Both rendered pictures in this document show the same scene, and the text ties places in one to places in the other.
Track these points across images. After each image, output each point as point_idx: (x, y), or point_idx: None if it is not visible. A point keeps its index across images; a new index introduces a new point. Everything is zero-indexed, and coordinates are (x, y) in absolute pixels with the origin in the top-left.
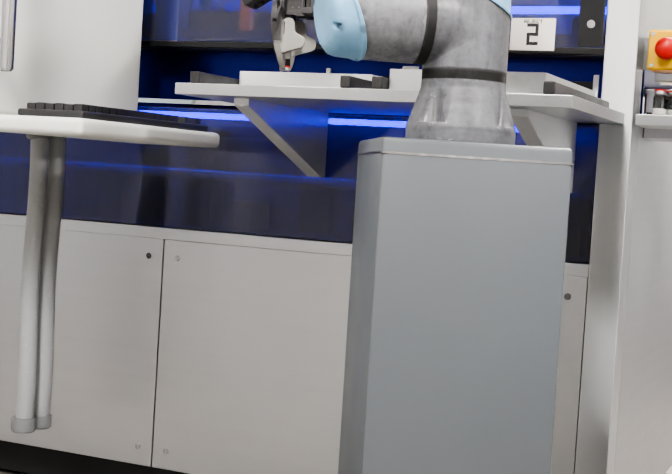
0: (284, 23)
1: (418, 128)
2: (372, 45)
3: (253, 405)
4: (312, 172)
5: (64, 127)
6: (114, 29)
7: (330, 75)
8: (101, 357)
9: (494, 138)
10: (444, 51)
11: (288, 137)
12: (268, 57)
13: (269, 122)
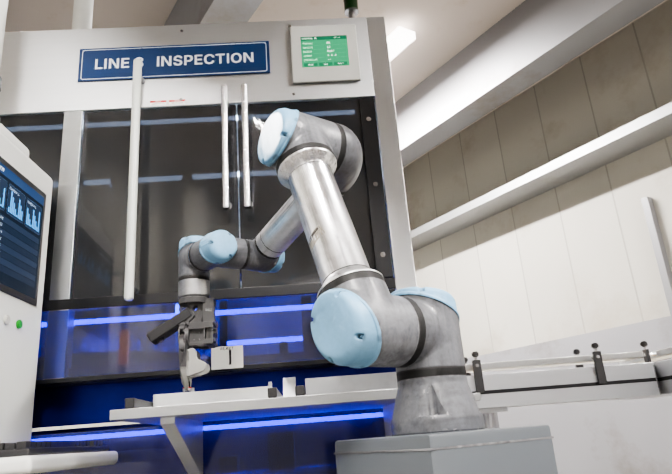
0: (187, 352)
1: (421, 422)
2: (382, 352)
3: None
4: (196, 473)
5: (10, 467)
6: (18, 371)
7: (235, 390)
8: None
9: (481, 423)
10: (429, 353)
11: (189, 446)
12: (140, 384)
13: (182, 435)
